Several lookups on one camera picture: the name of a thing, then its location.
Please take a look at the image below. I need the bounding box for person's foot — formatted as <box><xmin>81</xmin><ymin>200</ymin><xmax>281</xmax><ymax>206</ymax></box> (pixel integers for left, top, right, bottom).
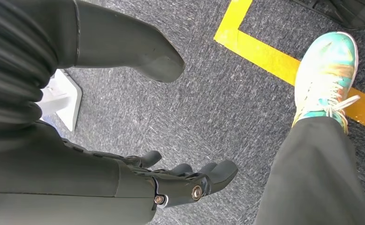
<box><xmin>291</xmin><ymin>31</ymin><xmax>361</xmax><ymax>135</ymax></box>

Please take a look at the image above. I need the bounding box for black bag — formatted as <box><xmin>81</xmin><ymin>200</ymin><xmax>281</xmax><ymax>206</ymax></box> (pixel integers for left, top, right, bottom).
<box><xmin>289</xmin><ymin>0</ymin><xmax>365</xmax><ymax>31</ymax></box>

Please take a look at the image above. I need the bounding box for yellow floor tape marking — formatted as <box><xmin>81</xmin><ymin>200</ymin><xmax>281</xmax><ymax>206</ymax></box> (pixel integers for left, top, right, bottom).
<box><xmin>213</xmin><ymin>0</ymin><xmax>365</xmax><ymax>135</ymax></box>

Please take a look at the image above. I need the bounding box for person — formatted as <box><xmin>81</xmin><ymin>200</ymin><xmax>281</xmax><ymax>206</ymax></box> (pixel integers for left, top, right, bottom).
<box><xmin>253</xmin><ymin>116</ymin><xmax>365</xmax><ymax>225</ymax></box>

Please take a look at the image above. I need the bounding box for white table foot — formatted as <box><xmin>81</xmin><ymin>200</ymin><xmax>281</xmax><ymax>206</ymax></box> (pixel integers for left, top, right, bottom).
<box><xmin>38</xmin><ymin>68</ymin><xmax>83</xmax><ymax>133</ymax></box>

